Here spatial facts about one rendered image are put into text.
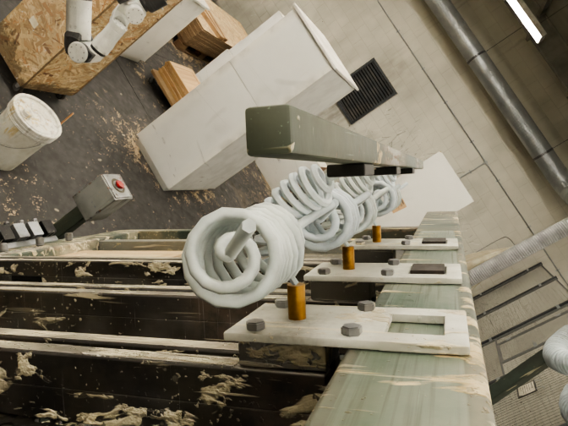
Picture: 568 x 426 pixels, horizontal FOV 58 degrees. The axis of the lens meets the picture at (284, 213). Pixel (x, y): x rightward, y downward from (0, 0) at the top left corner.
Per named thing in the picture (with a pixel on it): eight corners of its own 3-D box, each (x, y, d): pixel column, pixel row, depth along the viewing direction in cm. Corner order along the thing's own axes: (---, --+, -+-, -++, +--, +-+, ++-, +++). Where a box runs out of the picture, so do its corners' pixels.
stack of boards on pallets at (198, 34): (221, 37, 913) (240, 21, 900) (249, 84, 900) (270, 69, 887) (139, -12, 681) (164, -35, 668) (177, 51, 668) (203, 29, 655)
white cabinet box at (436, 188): (290, 248, 614) (442, 154, 553) (315, 291, 607) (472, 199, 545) (273, 255, 557) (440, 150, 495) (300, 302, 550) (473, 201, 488)
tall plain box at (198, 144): (182, 144, 519) (324, 35, 466) (211, 193, 511) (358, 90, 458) (128, 135, 433) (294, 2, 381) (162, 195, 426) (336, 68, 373)
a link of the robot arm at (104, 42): (117, 35, 188) (85, 73, 194) (128, 35, 197) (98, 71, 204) (95, 13, 186) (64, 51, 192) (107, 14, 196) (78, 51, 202)
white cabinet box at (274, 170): (265, 161, 728) (307, 133, 706) (286, 196, 720) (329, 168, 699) (253, 161, 685) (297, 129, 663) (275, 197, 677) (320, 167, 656)
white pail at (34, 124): (9, 133, 310) (61, 87, 296) (31, 175, 306) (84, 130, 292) (-39, 128, 280) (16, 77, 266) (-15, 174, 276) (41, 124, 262)
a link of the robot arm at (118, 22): (146, 11, 188) (124, 37, 193) (143, 1, 194) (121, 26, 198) (132, 0, 184) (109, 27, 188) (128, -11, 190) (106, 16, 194)
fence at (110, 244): (108, 250, 185) (107, 239, 184) (372, 251, 155) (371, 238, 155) (99, 252, 180) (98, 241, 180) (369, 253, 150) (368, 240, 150)
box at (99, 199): (90, 196, 215) (119, 172, 210) (103, 220, 214) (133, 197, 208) (69, 198, 204) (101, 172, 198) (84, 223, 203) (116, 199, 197)
